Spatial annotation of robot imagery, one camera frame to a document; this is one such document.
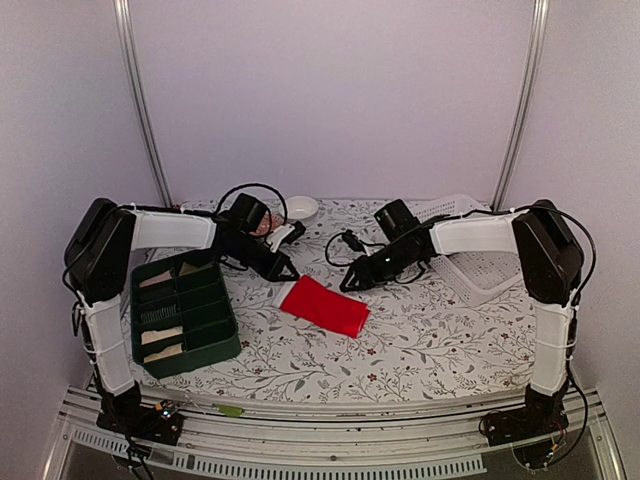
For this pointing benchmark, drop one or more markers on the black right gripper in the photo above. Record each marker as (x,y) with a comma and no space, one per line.
(366,273)

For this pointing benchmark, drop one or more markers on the khaki tan underwear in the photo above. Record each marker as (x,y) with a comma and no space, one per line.
(188,269)

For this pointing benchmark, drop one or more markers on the cream rolled underwear front slot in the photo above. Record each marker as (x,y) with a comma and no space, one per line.
(167,352)

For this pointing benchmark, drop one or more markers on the red garment with white print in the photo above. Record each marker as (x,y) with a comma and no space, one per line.
(309,300)

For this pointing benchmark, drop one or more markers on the dark green divided organizer tray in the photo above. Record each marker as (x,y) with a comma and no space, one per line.
(210,330)

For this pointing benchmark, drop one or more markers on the white plastic laundry basket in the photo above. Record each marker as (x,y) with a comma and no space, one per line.
(476,277)

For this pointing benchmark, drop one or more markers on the white ceramic bowl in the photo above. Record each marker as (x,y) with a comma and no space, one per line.
(301,208)

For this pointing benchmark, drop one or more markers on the aluminium front rail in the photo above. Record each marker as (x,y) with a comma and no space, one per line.
(429,439)

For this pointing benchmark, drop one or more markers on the right aluminium frame post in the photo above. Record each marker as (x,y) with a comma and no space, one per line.
(531,67)

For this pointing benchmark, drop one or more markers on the aluminium frame post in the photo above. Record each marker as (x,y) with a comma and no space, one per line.
(531,67)
(124,25)

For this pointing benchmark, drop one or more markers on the pink patterned small bowl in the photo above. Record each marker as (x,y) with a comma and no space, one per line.
(268,224)

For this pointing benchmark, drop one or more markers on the beige rolled underwear top slot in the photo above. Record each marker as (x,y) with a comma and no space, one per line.
(157,279)

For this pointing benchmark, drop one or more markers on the grey striped rolled underwear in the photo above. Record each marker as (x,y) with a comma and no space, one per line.
(162,313)

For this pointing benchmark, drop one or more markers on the floral patterned table mat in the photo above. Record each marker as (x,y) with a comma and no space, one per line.
(421,341)

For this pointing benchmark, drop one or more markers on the cream rolled underwear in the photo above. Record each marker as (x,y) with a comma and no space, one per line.
(152,336)

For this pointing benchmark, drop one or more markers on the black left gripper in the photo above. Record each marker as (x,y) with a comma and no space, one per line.
(273,270)

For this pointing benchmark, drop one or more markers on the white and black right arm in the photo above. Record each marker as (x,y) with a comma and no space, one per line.
(554,274)

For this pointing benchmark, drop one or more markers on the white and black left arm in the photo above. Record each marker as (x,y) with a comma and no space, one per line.
(96,262)

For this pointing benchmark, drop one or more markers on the green tape scrap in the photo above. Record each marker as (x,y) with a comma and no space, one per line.
(229,410)

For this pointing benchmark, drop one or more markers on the left aluminium frame post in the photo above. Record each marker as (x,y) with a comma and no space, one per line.
(124,25)

